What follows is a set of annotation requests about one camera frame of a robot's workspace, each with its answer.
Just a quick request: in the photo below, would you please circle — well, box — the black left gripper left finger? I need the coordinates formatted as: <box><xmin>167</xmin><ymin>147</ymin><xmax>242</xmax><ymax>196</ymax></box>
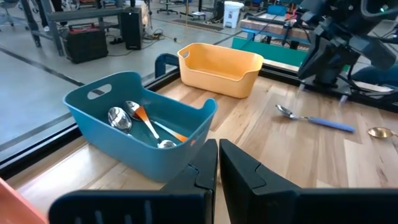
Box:
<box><xmin>48</xmin><ymin>139</ymin><xmax>219</xmax><ymax>224</ymax></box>

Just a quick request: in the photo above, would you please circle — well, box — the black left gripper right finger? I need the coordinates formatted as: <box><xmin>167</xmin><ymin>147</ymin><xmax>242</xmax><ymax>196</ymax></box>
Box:
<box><xmin>219</xmin><ymin>139</ymin><xmax>398</xmax><ymax>224</ymax></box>

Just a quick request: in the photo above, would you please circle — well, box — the purple-handled silver spoon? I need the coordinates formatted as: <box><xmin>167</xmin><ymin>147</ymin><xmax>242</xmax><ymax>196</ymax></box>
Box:
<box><xmin>275</xmin><ymin>104</ymin><xmax>356</xmax><ymax>134</ymax></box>

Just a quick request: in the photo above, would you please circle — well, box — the teal blue plastic bin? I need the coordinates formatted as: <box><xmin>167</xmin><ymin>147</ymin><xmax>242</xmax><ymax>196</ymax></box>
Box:
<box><xmin>62</xmin><ymin>70</ymin><xmax>218</xmax><ymax>183</ymax></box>

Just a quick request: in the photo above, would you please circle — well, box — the yellow plastic bin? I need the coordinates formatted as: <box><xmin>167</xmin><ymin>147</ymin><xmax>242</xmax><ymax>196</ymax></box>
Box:
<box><xmin>177</xmin><ymin>42</ymin><xmax>265</xmax><ymax>100</ymax></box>

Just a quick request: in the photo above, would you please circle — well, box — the long gold spoon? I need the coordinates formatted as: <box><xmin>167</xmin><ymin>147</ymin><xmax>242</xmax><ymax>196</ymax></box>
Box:
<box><xmin>367</xmin><ymin>126</ymin><xmax>398</xmax><ymax>139</ymax></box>

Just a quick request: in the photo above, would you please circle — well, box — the dark blue clamp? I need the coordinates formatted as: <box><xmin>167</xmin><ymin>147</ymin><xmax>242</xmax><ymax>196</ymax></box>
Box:
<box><xmin>154</xmin><ymin>52</ymin><xmax>180</xmax><ymax>79</ymax></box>

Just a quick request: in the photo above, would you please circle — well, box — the green floor mat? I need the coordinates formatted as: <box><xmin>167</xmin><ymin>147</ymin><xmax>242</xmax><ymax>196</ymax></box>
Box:
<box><xmin>231</xmin><ymin>36</ymin><xmax>309</xmax><ymax>68</ymax></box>

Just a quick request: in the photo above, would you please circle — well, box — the orange plastic bin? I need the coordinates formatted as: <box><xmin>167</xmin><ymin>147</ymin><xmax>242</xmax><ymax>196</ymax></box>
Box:
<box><xmin>0</xmin><ymin>177</ymin><xmax>48</xmax><ymax>224</ymax></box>

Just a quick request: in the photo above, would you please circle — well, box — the wooden-top blue workbench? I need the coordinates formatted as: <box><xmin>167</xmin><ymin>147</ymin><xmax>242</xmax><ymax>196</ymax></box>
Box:
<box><xmin>239</xmin><ymin>12</ymin><xmax>312</xmax><ymax>42</ymax></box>

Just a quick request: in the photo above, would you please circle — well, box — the black computer tower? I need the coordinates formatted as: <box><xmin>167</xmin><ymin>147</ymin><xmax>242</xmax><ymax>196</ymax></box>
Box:
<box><xmin>120</xmin><ymin>6</ymin><xmax>145</xmax><ymax>51</ymax></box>

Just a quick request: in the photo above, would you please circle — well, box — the black case with red top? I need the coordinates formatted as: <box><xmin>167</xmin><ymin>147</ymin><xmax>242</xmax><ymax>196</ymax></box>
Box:
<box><xmin>63</xmin><ymin>24</ymin><xmax>109</xmax><ymax>65</ymax></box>

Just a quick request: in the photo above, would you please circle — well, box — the white trash bin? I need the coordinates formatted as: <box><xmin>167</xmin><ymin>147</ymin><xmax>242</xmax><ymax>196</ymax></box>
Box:
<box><xmin>222</xmin><ymin>0</ymin><xmax>245</xmax><ymax>29</ymax></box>

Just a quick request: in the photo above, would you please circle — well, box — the black office chair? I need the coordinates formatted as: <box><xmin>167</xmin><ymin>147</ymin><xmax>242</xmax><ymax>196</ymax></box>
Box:
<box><xmin>156</xmin><ymin>0</ymin><xmax>180</xmax><ymax>16</ymax></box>

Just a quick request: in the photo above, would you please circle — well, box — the grey metal workbench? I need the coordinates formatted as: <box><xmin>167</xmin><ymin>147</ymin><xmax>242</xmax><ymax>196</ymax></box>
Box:
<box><xmin>18</xmin><ymin>0</ymin><xmax>125</xmax><ymax>57</ymax></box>

